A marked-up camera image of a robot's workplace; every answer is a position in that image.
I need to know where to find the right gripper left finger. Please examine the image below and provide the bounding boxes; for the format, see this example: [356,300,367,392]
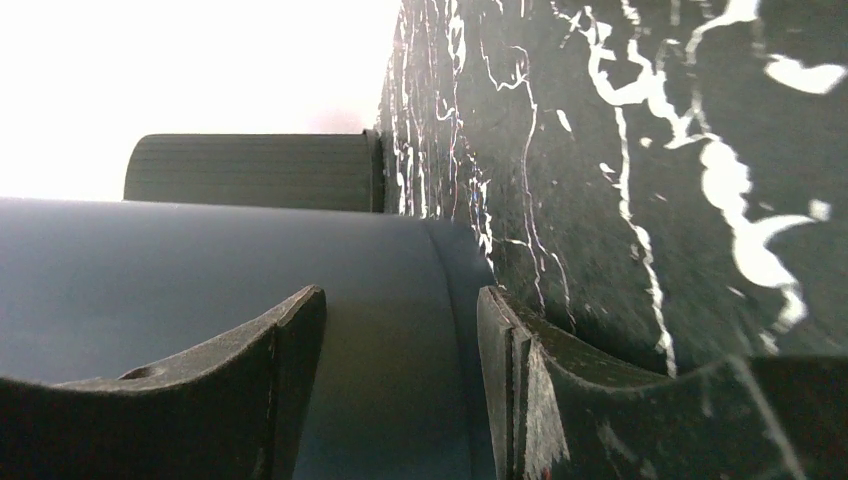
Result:
[1,285,327,479]

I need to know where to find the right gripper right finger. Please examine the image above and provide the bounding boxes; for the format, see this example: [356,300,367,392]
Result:
[477,286,847,479]

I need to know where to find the dark blue plastic bin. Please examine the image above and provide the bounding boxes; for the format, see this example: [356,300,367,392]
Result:
[1,199,495,479]

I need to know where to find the black ribbed plastic bin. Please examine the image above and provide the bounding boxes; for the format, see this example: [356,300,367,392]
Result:
[123,130,385,213]

